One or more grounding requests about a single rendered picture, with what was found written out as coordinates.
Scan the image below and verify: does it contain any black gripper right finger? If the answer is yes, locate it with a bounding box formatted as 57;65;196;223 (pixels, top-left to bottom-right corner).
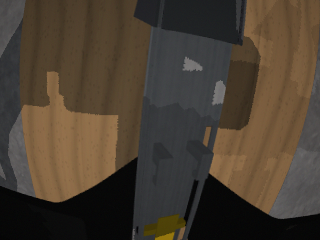
187;173;320;240

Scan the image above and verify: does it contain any wooden board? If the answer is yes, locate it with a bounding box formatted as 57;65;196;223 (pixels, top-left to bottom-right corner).
19;0;320;215

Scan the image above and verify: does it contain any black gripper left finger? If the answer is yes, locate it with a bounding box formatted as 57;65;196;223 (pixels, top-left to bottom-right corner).
0;157;137;240

